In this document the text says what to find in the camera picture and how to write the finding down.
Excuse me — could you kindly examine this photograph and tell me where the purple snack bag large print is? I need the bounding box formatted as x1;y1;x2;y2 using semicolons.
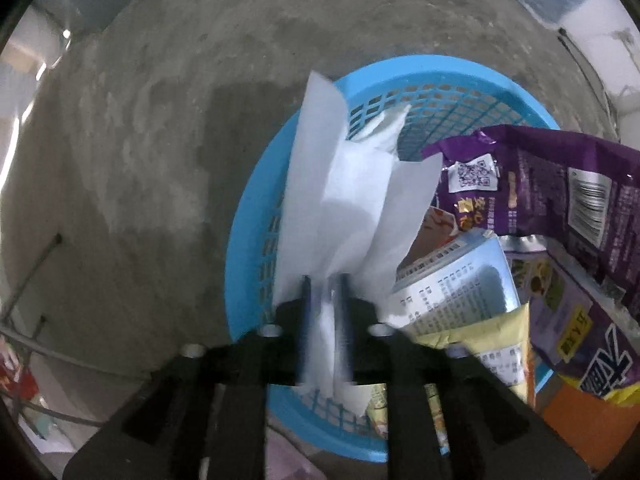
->
500;237;640;406

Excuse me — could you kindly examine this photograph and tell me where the white tissue paper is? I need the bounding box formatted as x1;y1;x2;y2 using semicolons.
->
272;70;446;417

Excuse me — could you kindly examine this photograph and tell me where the purple foil snack bag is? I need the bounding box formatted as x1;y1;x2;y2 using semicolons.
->
422;125;640;306

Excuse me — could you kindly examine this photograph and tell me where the blue plastic mesh basket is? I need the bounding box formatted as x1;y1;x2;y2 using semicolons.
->
225;55;563;463

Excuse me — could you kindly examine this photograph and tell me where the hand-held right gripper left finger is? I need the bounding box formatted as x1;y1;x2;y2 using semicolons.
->
62;275;313;480

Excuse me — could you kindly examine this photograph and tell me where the brown picture packet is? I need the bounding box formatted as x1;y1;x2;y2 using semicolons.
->
400;205;458;273

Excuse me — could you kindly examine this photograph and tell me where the pale blue carton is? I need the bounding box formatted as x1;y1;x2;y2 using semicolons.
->
390;230;521;341

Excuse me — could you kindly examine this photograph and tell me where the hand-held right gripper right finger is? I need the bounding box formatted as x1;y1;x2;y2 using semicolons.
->
335;272;593;480

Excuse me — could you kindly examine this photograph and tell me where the black floor cable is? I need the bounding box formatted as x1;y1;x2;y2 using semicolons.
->
557;27;621;141

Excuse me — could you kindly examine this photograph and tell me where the orange packet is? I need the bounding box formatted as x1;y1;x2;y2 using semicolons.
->
542;375;640;471

